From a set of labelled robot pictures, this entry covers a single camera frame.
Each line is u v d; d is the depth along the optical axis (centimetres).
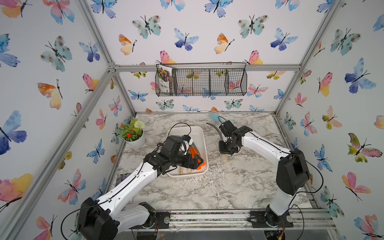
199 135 103
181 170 89
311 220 75
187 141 68
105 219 37
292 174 47
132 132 89
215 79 96
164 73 87
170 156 58
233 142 65
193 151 96
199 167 91
